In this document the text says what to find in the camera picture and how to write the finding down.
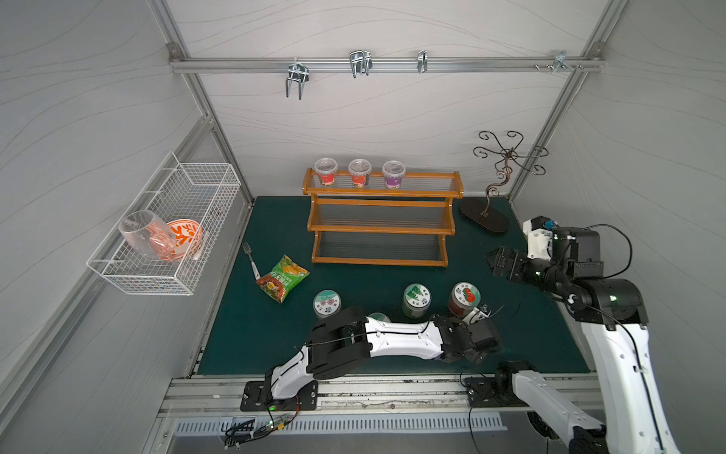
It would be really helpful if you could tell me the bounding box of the metal scroll hook stand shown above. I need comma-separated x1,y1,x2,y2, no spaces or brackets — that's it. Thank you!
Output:
459,131,546,235

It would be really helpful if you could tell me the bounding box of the tomato label seed jar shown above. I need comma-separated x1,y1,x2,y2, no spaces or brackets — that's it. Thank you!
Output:
448,282,481,319

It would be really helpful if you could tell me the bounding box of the metal double hook left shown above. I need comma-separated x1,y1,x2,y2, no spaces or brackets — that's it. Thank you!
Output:
285,61,310,100

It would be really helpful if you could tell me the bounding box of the metal double hook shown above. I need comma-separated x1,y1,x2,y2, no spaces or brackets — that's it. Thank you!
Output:
285,61,310,100
349,50,372,79

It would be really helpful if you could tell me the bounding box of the metal double hook middle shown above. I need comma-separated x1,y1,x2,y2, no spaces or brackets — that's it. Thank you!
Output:
349,50,372,79

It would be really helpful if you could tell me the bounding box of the metal single hook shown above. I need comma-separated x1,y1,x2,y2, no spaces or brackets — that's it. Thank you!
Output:
417,50,428,74

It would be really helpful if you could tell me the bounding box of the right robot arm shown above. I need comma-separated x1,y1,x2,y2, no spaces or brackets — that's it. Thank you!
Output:
487,218,679,453

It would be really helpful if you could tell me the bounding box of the aluminium top rail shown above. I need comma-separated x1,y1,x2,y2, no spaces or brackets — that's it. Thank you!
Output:
169,55,606,75

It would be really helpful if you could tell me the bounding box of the orange patterned bowl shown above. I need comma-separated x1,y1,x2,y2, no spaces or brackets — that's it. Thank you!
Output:
164,219,204,262

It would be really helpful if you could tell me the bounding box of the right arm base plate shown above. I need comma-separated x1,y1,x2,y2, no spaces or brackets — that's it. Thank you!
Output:
462,376,527,408

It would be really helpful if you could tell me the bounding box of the orange fruit label jar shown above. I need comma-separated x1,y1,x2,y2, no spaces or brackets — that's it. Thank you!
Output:
369,312,391,323

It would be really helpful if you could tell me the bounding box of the metal hook right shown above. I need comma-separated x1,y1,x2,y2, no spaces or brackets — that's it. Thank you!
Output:
533,50,579,74

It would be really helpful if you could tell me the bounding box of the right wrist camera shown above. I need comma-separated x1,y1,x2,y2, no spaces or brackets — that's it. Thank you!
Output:
522,216,558,261

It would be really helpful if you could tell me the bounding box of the white handled fork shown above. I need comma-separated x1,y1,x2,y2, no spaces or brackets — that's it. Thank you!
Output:
241,242,261,280

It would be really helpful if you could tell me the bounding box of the white wire basket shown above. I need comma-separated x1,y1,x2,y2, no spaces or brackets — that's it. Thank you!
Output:
87,152,240,296

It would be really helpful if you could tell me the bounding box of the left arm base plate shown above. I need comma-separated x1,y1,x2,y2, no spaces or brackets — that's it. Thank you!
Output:
240,379,319,412

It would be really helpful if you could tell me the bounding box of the flower label seed jar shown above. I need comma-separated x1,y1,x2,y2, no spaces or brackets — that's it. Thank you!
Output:
313,289,341,319

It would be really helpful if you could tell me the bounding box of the clear glass cup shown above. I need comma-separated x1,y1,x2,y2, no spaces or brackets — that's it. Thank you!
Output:
118,210,176,260

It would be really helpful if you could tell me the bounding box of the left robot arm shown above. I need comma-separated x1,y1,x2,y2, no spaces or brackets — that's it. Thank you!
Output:
262,306,502,402

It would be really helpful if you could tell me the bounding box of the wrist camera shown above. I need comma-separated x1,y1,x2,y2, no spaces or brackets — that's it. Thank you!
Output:
522,216,558,261
462,308,492,325

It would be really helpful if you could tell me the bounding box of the green snack packet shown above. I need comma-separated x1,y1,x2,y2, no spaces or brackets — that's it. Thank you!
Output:
256,255,309,304

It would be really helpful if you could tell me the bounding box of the small clear-lid jar top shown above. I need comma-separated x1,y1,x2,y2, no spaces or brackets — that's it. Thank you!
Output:
314,157,338,187

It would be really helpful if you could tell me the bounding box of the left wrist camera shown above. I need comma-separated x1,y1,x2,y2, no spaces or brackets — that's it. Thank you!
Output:
462,308,492,325

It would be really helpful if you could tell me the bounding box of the orange wooden tiered shelf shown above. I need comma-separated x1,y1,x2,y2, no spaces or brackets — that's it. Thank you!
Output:
302,168,464,268

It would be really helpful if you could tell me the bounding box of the small clear-lid jar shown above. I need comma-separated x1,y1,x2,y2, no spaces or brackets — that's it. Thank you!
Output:
314,157,338,187
382,160,406,189
348,158,372,188

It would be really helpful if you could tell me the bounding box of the green leaf label jar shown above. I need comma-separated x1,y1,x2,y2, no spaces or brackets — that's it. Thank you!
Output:
402,283,431,319

